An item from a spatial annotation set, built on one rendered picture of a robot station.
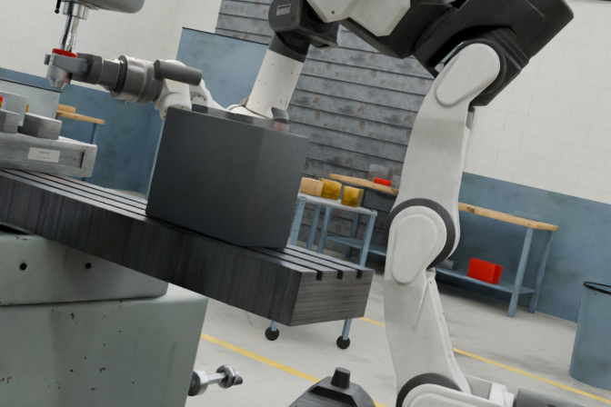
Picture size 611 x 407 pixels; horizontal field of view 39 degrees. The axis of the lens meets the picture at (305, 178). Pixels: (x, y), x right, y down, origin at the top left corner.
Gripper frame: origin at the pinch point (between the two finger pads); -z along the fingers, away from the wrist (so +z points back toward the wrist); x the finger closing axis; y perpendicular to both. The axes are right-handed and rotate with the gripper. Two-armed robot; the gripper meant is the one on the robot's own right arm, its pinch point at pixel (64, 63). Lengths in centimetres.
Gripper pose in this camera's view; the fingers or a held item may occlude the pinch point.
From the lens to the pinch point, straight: 172.8
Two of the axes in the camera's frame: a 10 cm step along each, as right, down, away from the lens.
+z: 8.2, 1.6, 5.6
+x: 5.3, 1.6, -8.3
